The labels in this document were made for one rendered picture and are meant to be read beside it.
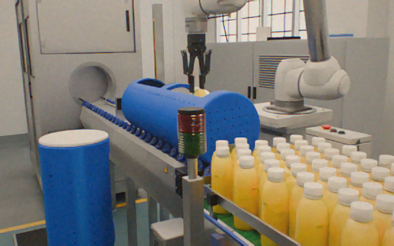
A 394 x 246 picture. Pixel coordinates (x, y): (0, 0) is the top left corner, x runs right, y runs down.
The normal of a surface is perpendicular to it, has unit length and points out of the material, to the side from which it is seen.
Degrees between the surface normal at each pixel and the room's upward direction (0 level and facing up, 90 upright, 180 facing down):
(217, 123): 90
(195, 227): 90
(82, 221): 90
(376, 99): 90
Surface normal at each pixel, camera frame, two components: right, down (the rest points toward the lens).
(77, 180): 0.30, 0.18
